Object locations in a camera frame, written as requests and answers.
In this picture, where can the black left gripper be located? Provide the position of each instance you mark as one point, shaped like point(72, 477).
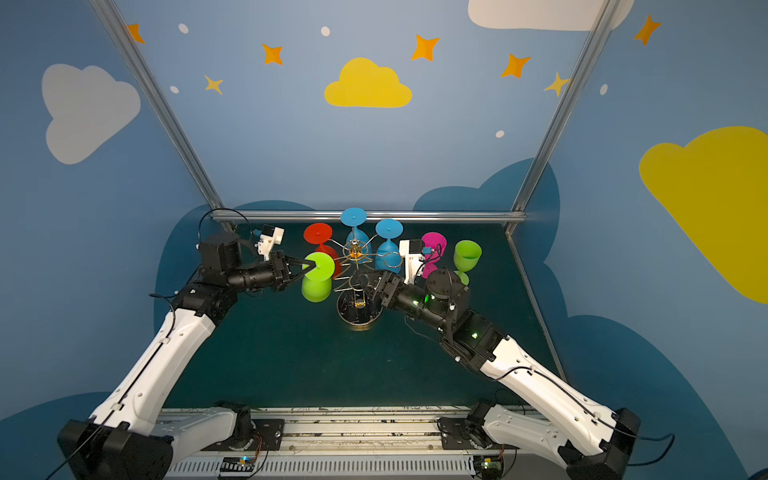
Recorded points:
point(279, 270)

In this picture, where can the left green circuit board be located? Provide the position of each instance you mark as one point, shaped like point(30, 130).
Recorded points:
point(239, 466)

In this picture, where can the magenta plastic wine glass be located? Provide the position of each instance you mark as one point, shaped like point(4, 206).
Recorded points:
point(434, 248)

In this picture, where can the gold wire glass rack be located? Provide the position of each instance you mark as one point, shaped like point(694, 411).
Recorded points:
point(350, 303)

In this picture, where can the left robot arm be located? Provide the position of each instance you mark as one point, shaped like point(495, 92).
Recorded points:
point(121, 438)

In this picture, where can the aluminium frame right post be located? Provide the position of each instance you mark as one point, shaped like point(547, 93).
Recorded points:
point(609, 16)

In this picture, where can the aluminium frame post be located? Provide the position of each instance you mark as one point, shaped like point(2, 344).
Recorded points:
point(111, 18)
point(609, 16)

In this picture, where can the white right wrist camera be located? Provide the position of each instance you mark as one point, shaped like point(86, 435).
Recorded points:
point(415, 256)

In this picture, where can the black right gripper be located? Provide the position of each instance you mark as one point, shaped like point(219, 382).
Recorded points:
point(384, 288)

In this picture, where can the blue wine glass right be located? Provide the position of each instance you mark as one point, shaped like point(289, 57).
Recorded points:
point(387, 254)

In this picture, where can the aluminium frame left post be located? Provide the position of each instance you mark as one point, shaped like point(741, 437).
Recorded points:
point(111, 18)

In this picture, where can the red plastic wine glass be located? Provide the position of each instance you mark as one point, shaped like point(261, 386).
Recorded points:
point(320, 235)

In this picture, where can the blue wine glass left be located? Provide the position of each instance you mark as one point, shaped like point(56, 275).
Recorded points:
point(354, 217)

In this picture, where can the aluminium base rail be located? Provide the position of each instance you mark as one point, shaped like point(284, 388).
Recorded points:
point(352, 431)

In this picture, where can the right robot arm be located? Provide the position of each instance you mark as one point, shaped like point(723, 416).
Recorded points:
point(585, 438)

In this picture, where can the green circuit board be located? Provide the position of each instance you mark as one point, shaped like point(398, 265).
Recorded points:
point(239, 466)
point(487, 468)

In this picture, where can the green wine glass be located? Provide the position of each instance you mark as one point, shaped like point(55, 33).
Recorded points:
point(317, 282)
point(466, 256)

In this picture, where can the right green circuit board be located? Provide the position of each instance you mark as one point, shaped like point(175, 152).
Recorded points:
point(487, 468)

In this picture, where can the blue wine glass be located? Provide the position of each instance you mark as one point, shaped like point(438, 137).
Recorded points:
point(387, 254)
point(354, 217)

